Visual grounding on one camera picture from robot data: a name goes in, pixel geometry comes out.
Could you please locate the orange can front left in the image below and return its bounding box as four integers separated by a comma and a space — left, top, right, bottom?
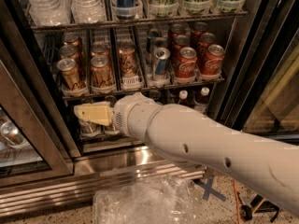
57, 58, 85, 91

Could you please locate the white capped bottle right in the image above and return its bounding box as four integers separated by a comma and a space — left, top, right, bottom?
193, 87, 209, 113

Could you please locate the blue can bottom back right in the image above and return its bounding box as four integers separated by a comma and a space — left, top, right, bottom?
149, 90, 162, 102

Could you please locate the open glass fridge door left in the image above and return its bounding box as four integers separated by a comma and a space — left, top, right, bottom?
0, 41, 73, 189

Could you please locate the white capped bottle left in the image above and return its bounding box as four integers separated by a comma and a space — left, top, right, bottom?
178, 90, 189, 106

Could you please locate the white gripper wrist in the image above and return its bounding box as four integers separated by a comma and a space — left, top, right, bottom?
74, 92, 162, 142

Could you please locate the clear plastic container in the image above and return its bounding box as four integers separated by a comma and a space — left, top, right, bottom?
93, 175, 196, 224

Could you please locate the clear water bottle left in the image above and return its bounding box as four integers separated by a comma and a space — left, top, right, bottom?
29, 0, 71, 27

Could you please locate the clear can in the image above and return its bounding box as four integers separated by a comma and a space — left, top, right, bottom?
104, 125, 120, 135
105, 95, 117, 107
78, 119, 101, 137

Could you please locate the white capped bottle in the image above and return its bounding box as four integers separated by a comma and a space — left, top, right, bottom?
178, 90, 189, 106
193, 87, 209, 113

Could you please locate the clear can bottom front left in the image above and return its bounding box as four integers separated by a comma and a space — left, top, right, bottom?
78, 119, 101, 137

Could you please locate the red cola can back left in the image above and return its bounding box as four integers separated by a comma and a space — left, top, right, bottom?
168, 23, 186, 40

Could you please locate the orange can back left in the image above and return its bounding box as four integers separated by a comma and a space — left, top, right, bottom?
63, 33, 82, 51

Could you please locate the clear water bottle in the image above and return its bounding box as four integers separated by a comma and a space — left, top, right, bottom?
71, 0, 106, 24
29, 0, 71, 27

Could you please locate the orange can middle left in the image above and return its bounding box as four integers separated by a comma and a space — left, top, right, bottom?
59, 45, 82, 66

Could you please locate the red cola can front right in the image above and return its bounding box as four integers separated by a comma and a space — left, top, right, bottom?
200, 44, 225, 76

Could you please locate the clear water bottle right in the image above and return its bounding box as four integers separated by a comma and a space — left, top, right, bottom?
71, 0, 106, 24

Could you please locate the red cola can front left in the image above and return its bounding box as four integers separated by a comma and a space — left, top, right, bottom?
175, 47, 197, 78

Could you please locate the red cola can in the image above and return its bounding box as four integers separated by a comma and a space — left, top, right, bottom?
168, 23, 186, 40
172, 35, 190, 61
175, 47, 197, 78
197, 32, 217, 56
191, 22, 208, 42
200, 44, 225, 76

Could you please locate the blue red can top shelf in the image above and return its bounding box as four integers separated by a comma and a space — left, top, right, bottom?
116, 0, 135, 21

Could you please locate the red cola can middle left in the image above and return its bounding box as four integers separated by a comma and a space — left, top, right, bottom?
172, 35, 190, 61

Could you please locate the red cola can back right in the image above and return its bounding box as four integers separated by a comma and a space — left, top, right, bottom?
191, 22, 208, 42

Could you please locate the blue energy can back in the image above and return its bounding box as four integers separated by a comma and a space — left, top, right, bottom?
147, 28, 162, 54

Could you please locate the stainless steel fridge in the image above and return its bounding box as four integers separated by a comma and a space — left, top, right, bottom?
0, 0, 299, 218

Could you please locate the orange can lane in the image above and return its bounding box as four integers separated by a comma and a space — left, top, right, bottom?
119, 41, 137, 77
91, 43, 109, 56
91, 55, 114, 88

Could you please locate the red cola can middle right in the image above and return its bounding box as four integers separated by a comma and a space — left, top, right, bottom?
197, 32, 217, 56

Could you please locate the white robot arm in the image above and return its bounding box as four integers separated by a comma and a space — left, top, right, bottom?
74, 92, 299, 217

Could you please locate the blue tape cross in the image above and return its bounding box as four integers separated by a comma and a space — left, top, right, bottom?
193, 175, 226, 202

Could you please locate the blue energy can middle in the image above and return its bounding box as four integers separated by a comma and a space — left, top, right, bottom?
150, 37, 168, 54

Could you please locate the yellow black wheeled stand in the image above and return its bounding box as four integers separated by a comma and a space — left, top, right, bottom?
238, 195, 281, 223

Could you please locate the orange can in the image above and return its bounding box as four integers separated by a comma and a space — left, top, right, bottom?
63, 33, 82, 51
59, 45, 82, 66
57, 58, 85, 91

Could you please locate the right glass fridge door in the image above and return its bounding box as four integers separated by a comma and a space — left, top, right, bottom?
220, 0, 299, 145

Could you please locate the orange cable on floor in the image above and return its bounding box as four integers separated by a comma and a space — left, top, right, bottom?
233, 179, 242, 224

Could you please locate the blue silver energy can front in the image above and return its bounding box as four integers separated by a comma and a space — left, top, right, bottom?
152, 48, 170, 81

